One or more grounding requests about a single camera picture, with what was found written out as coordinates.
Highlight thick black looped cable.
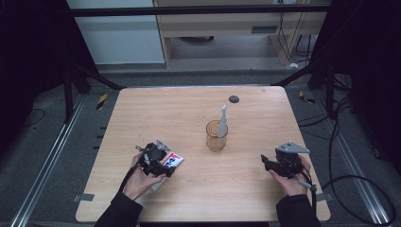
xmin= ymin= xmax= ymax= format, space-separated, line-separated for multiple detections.
xmin=321 ymin=94 xmax=397 ymax=227

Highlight person's left hand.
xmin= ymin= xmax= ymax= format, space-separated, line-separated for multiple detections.
xmin=121 ymin=152 xmax=167 ymax=201

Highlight white electric toothbrush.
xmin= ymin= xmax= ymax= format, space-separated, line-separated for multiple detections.
xmin=218 ymin=104 xmax=229 ymax=139

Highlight white toothpaste tube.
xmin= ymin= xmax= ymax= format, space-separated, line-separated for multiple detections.
xmin=150 ymin=151 xmax=185 ymax=192

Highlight thin black floor cable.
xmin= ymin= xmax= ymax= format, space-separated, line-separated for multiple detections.
xmin=22 ymin=107 xmax=46 ymax=129

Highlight right hand-held gripper cable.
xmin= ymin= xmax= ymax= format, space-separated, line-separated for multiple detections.
xmin=294 ymin=169 xmax=319 ymax=218

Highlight white cabinet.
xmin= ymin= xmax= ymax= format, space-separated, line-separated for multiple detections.
xmin=66 ymin=0 xmax=166 ymax=66

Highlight black metal stand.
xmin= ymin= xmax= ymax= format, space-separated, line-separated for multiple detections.
xmin=271 ymin=60 xmax=337 ymax=119
xmin=61 ymin=61 xmax=128 ymax=125

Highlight black curtain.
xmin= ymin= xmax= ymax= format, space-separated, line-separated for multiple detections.
xmin=0 ymin=0 xmax=100 ymax=159
xmin=306 ymin=0 xmax=401 ymax=176

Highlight person's right hand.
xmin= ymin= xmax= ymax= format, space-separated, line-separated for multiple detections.
xmin=269 ymin=155 xmax=313 ymax=198

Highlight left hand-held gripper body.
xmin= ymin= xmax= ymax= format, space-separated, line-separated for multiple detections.
xmin=135 ymin=139 xmax=173 ymax=177

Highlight aluminium floor rail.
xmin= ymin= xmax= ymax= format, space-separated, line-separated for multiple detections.
xmin=314 ymin=89 xmax=392 ymax=227
xmin=9 ymin=94 xmax=87 ymax=227

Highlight black hanging desk cables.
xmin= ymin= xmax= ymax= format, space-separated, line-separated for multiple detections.
xmin=276 ymin=3 xmax=318 ymax=65

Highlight amber glass cup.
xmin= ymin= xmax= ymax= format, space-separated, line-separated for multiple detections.
xmin=205 ymin=119 xmax=230 ymax=153

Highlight light wooden desk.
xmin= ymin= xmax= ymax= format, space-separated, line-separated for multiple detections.
xmin=153 ymin=0 xmax=330 ymax=69

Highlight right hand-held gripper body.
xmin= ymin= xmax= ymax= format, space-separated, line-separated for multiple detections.
xmin=273 ymin=141 xmax=311 ymax=178

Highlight yellow black striped tape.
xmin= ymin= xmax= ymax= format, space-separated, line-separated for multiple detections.
xmin=298 ymin=90 xmax=317 ymax=105
xmin=96 ymin=92 xmax=109 ymax=111

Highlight black horizontal bar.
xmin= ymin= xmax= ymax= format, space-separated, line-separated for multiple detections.
xmin=67 ymin=4 xmax=332 ymax=18

